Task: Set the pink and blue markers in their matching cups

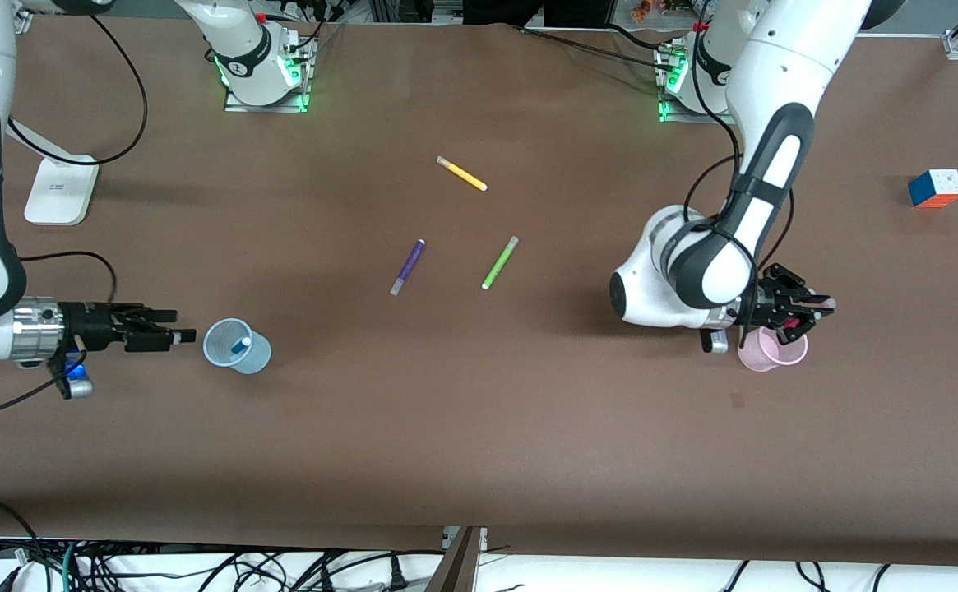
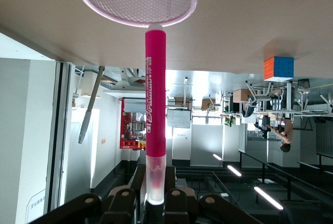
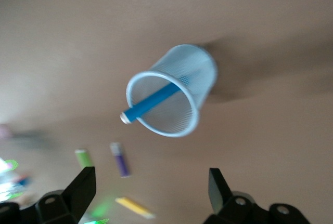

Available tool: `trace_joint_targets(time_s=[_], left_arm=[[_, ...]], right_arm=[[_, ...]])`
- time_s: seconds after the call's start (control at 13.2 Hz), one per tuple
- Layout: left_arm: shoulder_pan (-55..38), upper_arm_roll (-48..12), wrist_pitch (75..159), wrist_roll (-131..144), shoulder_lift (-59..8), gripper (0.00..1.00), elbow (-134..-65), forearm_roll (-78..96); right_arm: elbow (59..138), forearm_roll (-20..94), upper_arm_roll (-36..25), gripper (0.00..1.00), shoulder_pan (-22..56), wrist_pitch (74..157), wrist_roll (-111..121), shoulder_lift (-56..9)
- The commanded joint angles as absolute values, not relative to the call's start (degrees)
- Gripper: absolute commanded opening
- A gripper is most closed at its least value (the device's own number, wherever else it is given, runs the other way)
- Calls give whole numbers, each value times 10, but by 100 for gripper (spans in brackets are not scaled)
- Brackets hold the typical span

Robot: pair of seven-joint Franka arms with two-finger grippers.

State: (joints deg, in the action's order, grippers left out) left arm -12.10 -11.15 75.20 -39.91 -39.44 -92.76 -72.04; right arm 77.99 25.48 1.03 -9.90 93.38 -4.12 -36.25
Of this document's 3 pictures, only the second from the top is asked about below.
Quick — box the person in background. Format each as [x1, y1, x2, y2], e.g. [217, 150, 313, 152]
[270, 118, 294, 153]

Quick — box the cardboard box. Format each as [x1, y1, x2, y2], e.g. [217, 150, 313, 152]
[232, 88, 252, 103]

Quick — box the black railing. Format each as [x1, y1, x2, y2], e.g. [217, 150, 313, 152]
[238, 150, 333, 202]

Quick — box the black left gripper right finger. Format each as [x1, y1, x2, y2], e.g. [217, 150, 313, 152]
[163, 165, 262, 224]

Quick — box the grey pole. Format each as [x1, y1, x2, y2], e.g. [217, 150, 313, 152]
[78, 65, 105, 144]

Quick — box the multicolour puzzle cube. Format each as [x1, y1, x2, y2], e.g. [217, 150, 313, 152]
[263, 56, 295, 82]

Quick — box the red arcade machine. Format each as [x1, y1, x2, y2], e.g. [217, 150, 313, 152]
[119, 97, 147, 150]

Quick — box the black door frame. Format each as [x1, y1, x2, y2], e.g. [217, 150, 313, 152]
[46, 61, 71, 210]

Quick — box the office chair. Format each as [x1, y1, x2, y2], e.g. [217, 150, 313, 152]
[241, 81, 273, 117]

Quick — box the wall whiteboard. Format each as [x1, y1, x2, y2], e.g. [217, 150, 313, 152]
[166, 109, 192, 129]

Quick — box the pink marker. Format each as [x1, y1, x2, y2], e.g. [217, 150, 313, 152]
[144, 25, 167, 206]

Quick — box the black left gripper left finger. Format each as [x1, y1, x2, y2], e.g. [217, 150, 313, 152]
[28, 165, 147, 224]

